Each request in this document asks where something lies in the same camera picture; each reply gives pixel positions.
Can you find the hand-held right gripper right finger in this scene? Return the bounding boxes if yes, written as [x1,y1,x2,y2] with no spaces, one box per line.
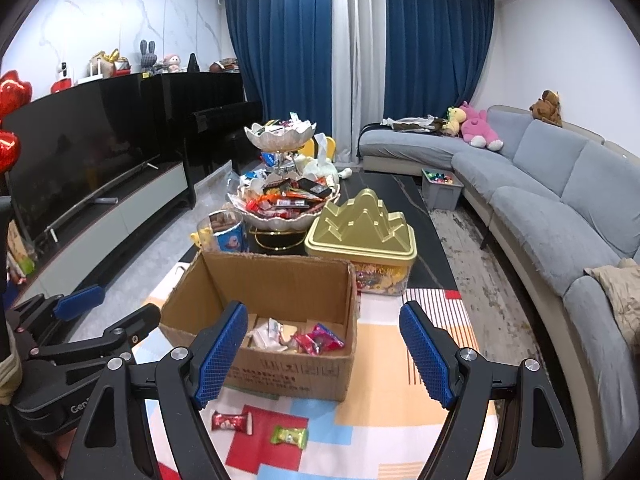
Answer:
[398,300,584,480]

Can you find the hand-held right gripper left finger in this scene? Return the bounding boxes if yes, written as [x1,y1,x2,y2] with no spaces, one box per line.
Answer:
[62,301,250,480]

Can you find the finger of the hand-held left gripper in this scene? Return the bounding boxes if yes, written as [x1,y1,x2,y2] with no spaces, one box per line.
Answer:
[7,284,106,346]
[37,302,162,366]

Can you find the brown cardboard box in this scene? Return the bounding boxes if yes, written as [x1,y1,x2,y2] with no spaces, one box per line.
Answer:
[159,250,360,404]

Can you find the pink candy packet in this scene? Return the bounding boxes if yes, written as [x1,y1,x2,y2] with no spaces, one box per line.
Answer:
[304,323,346,357]

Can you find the red and white candy packet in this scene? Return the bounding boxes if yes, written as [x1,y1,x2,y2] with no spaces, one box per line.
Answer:
[210,409,254,435]

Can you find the colourful checked tablecloth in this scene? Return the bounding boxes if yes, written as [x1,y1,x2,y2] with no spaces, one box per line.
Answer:
[135,270,502,480]

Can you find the paper snack bags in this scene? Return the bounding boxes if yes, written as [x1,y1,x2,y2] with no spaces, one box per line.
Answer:
[7,220,39,282]

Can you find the grey television cabinet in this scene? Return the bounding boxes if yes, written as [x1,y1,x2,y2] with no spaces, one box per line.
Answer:
[10,160,197,307]

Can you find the patterned grey rug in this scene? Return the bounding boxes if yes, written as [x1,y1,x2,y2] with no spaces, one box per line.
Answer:
[429,207,552,362]

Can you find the green candy packet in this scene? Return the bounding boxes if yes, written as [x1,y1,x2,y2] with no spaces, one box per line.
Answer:
[271,424,309,447]

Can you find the gold mountain lid tin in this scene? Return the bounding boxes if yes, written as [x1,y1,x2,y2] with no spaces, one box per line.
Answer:
[303,188,419,299]

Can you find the black television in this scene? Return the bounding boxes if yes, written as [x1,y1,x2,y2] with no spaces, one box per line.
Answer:
[0,77,164,244]

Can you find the grey storage bin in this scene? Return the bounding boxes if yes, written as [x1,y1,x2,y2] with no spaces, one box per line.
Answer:
[421,168,465,211]

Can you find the grey corner sofa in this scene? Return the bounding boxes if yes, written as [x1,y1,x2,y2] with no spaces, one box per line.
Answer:
[358,104,640,422]

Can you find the beige jacket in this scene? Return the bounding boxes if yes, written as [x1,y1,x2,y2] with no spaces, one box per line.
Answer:
[584,258,640,342]

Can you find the white tissue bag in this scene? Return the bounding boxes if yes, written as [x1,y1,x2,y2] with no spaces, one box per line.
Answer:
[293,134,341,179]

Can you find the yellow chair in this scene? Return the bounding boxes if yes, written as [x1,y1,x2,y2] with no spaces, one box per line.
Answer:
[298,138,337,161]

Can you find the white robot toy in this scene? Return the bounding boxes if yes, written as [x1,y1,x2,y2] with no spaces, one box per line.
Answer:
[51,61,75,94]

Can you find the white rack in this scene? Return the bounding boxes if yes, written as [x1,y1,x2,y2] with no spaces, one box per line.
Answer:
[77,60,109,85]

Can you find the tiered white snack bowl stand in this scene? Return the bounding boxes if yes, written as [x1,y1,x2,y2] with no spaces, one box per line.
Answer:
[227,118,342,254]

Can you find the black piano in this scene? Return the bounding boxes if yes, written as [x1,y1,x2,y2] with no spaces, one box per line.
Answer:
[142,71,264,187]

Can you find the clutter on sofa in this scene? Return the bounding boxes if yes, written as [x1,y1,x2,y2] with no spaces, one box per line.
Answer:
[382,115,449,134]

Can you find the pink plush toy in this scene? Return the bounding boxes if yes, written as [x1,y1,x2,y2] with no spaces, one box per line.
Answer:
[458,101,505,152]

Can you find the yellow plush toy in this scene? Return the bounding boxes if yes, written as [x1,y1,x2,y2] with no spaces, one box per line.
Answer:
[446,106,469,136]

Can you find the gold gift bag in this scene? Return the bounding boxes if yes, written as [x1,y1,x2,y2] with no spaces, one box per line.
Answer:
[90,49,121,76]

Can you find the brown plush toy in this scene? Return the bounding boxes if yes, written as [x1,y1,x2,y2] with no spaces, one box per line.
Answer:
[529,90,564,127]

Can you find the white sheer curtain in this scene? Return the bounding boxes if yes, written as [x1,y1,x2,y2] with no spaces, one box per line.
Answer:
[330,0,387,166]

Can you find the blue curtain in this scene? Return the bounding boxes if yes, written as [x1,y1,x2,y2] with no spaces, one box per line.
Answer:
[383,0,496,124]
[222,0,335,144]

